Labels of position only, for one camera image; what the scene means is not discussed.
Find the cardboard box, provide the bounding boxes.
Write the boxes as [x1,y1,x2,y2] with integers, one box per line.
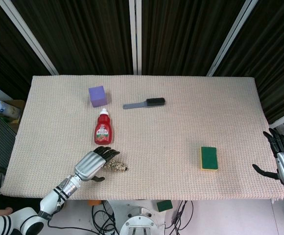
[0,98,26,124]

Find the black brush grey handle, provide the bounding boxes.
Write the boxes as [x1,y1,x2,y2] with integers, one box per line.
[122,97,166,110]

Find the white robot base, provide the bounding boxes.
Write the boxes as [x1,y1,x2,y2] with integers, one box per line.
[107,200,174,235]

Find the brown speckled small object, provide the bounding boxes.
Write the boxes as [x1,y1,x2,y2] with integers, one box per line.
[102,159,129,172]

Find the clear plastic bottle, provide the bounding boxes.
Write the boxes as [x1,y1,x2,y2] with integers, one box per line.
[0,99,21,118]

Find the green yellow sponge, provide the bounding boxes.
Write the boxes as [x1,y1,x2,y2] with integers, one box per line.
[200,146,219,172]

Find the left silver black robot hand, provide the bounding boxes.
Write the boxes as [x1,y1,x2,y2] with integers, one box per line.
[73,146,120,183]

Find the beige woven table cloth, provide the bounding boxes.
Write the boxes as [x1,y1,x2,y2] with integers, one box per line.
[0,75,284,202]

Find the purple foam cube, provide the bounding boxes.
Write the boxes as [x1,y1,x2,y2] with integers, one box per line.
[88,85,107,108]

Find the red ketchup bottle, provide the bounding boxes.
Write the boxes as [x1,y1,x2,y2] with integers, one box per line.
[94,108,114,145]

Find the black cables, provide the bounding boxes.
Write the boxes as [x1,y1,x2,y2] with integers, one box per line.
[47,200,123,235]

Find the white frame post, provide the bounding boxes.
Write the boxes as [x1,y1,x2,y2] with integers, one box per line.
[206,0,259,77]
[128,0,142,75]
[0,0,59,76]

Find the green sponge block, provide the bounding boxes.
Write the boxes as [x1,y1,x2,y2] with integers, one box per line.
[156,199,173,212]

